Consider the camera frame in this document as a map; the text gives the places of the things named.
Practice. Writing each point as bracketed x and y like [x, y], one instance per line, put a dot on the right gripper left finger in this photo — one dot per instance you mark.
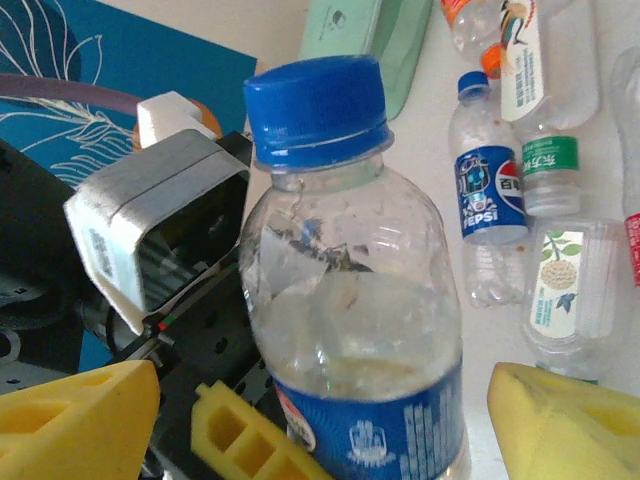
[70, 430]

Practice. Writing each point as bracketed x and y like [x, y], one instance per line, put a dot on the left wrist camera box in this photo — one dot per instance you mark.
[150, 200]

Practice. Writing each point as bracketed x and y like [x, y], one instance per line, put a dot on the large blue-capped Pepsi bottle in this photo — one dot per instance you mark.
[350, 300]

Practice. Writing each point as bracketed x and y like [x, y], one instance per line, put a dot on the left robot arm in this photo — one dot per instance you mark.
[35, 240]

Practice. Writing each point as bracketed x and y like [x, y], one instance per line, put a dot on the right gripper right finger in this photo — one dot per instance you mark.
[565, 430]

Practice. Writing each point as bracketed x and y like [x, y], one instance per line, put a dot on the leaf label clear plastic bottle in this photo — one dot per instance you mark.
[555, 280]

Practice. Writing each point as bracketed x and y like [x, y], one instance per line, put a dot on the orange label plastic bottle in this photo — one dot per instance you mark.
[470, 30]

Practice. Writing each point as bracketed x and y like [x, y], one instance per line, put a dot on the small Pepsi bottle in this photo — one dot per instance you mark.
[490, 190]

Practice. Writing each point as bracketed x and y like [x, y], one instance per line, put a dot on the bird label clear plastic bottle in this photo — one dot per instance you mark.
[520, 65]

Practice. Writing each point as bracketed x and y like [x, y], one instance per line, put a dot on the red label bottle red cap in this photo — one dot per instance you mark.
[634, 250]

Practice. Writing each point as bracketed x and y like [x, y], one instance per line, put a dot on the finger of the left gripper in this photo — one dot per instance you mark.
[240, 435]

